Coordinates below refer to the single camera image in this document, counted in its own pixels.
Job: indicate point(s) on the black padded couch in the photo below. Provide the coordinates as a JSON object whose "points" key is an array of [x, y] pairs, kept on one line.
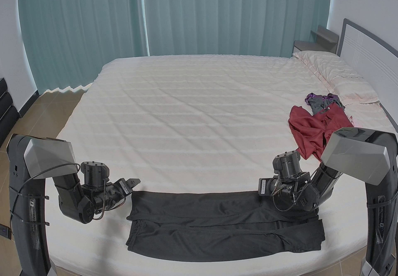
{"points": [[7, 113]]}

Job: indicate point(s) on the cream pillow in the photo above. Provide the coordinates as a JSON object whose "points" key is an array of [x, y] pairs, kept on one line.
{"points": [[339, 79]]}

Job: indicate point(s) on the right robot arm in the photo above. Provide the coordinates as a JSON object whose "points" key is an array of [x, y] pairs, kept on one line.
{"points": [[357, 156]]}

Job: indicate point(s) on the purple garment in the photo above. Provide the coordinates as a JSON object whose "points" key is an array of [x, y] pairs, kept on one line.
{"points": [[312, 97]]}

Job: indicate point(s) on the blue-green curtain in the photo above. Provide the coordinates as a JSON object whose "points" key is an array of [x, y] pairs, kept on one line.
{"points": [[236, 7], [84, 26]]}

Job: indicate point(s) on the dark red shirt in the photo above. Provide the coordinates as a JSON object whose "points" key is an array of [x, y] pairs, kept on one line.
{"points": [[311, 131]]}

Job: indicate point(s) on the grey bedside table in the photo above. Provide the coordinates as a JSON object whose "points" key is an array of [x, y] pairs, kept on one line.
{"points": [[314, 44]]}

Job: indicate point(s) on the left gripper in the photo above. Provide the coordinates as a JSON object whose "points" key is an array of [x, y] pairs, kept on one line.
{"points": [[116, 195]]}

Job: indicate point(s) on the black T-shirt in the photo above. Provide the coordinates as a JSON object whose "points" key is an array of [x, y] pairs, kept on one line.
{"points": [[217, 234]]}

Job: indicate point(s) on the grey garment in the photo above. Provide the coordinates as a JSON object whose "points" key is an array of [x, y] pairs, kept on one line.
{"points": [[320, 105]]}

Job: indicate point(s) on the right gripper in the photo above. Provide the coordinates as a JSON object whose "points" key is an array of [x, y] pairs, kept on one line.
{"points": [[269, 188]]}

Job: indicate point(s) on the bed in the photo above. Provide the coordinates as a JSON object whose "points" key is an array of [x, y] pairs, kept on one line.
{"points": [[192, 113]]}

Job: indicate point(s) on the pink garment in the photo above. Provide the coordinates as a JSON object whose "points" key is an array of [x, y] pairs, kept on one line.
{"points": [[351, 119]]}

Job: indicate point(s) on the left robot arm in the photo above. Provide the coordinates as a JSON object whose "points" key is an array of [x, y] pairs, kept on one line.
{"points": [[46, 156]]}

